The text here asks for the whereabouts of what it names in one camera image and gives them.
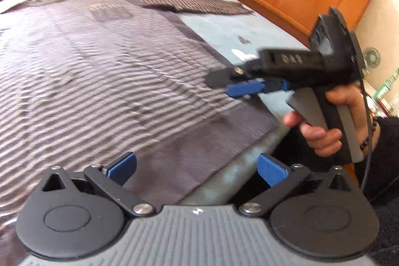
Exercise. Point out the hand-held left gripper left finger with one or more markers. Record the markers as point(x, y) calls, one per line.
point(123, 166)

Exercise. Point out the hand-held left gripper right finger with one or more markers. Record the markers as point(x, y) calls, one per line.
point(271, 169)

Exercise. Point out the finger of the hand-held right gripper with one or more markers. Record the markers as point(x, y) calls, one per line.
point(221, 77)
point(243, 89)

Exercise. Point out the grey striped knit sweater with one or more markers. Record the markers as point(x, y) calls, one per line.
point(109, 82)

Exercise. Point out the person's right forearm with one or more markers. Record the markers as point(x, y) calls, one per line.
point(386, 160)

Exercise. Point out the person's right hand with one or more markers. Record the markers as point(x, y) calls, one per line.
point(321, 138)

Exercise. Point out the blue floral bed sheet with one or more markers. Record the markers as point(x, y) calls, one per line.
point(218, 32)

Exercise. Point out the small green desk fan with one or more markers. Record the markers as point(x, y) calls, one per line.
point(372, 57)

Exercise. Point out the green glass bottle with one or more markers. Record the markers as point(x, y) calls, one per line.
point(388, 85)

